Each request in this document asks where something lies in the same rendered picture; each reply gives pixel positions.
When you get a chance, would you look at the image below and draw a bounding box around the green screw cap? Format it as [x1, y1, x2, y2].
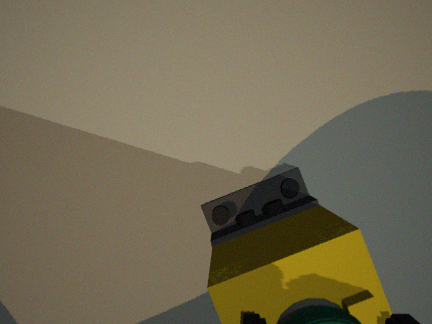
[284, 306, 362, 324]

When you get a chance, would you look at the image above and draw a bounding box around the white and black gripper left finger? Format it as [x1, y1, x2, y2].
[243, 314, 267, 324]

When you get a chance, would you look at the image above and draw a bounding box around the yellow tube rack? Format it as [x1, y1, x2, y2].
[207, 205, 392, 324]

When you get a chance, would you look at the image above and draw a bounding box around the beige flat mat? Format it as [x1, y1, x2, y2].
[0, 0, 432, 324]

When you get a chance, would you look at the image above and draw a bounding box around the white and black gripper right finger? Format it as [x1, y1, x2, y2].
[385, 314, 420, 324]

